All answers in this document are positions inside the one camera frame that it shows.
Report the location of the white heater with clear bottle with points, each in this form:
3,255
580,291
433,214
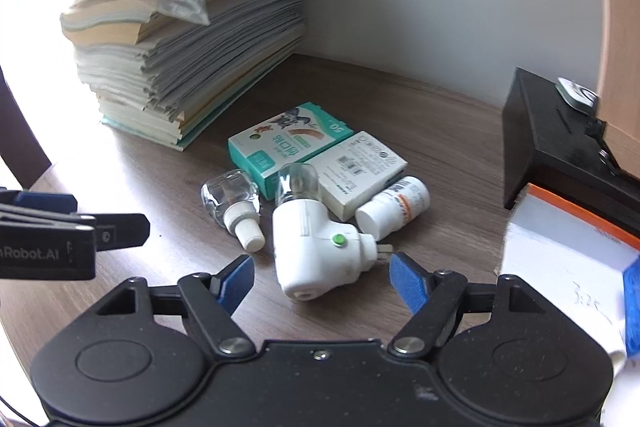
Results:
305,247

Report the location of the orange and white cardboard box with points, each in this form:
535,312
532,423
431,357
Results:
550,267

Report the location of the white medicine box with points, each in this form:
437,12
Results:
360,172

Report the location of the white pill bottle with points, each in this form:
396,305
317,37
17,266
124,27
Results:
390,209

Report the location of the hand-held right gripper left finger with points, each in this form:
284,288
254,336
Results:
235,282

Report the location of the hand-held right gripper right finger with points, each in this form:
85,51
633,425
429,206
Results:
407,284

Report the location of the stack of papers and books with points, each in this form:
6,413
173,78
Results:
200,37

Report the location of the black monitor riser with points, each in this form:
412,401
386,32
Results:
540,147

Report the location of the clear liquid refill bottle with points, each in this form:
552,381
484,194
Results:
230,194

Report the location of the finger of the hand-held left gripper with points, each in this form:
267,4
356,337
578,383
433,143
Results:
122,232
45,201

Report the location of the wooden book stand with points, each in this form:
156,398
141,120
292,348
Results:
622,57

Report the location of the teal bandage box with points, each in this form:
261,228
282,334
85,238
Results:
285,142

